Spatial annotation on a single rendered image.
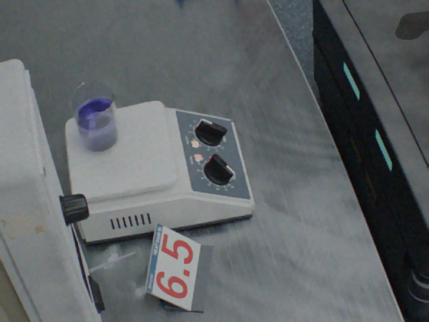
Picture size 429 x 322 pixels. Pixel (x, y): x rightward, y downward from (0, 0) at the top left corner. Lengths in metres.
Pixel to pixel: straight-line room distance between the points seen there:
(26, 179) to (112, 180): 0.64
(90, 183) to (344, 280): 0.30
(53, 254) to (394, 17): 1.52
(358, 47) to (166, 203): 0.87
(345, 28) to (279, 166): 0.77
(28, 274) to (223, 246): 0.64
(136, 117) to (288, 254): 0.23
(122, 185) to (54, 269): 0.58
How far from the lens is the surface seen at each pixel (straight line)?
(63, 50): 1.33
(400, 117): 1.73
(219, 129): 1.11
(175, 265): 1.05
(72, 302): 0.49
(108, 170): 1.05
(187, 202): 1.06
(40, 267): 0.46
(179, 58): 1.28
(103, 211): 1.05
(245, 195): 1.09
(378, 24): 1.89
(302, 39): 2.36
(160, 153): 1.06
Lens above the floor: 1.66
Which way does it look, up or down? 51 degrees down
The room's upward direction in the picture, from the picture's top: 6 degrees counter-clockwise
